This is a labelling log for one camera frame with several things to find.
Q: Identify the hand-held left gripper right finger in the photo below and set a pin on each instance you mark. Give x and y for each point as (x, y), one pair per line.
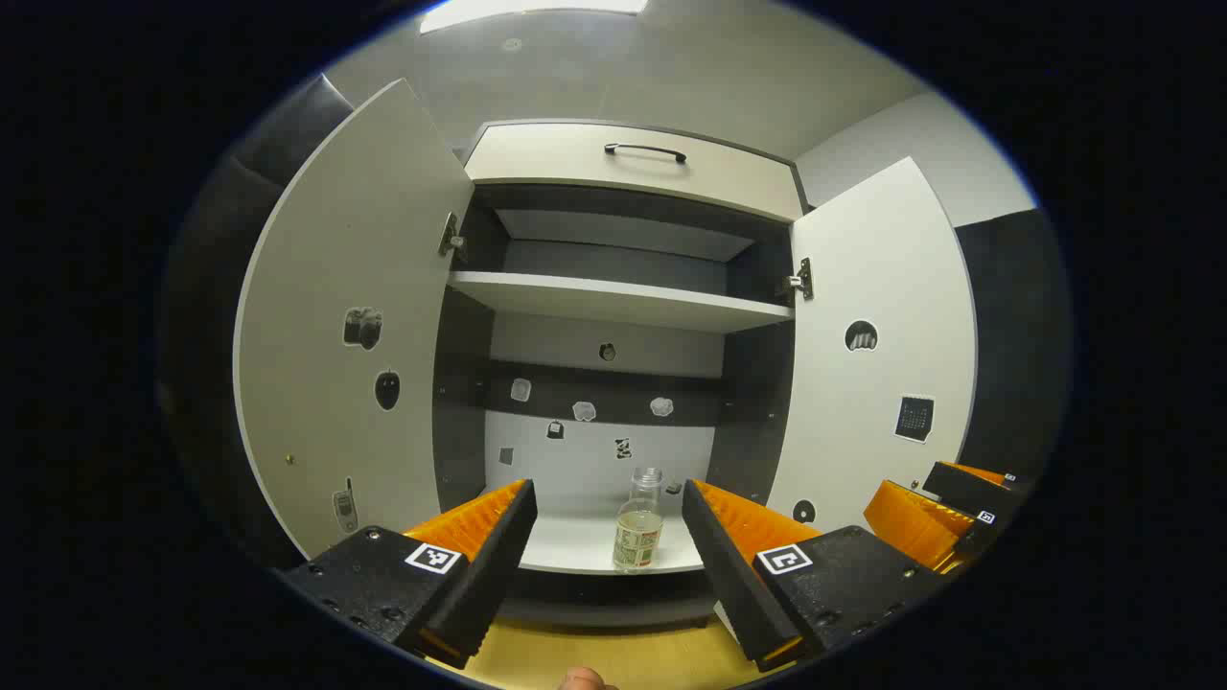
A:
(724, 556)

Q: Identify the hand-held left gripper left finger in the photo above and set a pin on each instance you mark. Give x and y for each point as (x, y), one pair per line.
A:
(498, 546)

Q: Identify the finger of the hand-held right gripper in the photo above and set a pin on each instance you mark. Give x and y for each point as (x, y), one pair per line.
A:
(911, 525)
(963, 489)

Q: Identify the clear glass bottle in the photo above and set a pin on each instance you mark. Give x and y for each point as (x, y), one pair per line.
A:
(637, 537)

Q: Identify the cat sticker grey cabinet door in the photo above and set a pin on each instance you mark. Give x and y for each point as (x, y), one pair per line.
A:
(882, 259)

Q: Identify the camera sticker grey cabinet door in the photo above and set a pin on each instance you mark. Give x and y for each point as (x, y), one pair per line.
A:
(345, 240)

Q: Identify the thick grey cabinet shelf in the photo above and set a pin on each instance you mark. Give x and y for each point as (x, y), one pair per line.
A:
(575, 541)

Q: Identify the grey cabinet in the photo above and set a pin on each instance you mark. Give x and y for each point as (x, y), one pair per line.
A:
(460, 383)

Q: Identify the metal cabinet door hinge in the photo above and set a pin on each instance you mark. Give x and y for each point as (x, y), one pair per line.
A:
(798, 280)
(451, 238)

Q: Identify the thin grey cabinet shelf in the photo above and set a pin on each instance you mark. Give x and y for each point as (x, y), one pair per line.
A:
(613, 299)

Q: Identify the grey cabinet drawer front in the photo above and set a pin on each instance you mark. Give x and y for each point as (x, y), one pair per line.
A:
(575, 163)

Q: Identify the ceiling light panel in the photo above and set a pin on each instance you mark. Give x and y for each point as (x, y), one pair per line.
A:
(527, 11)

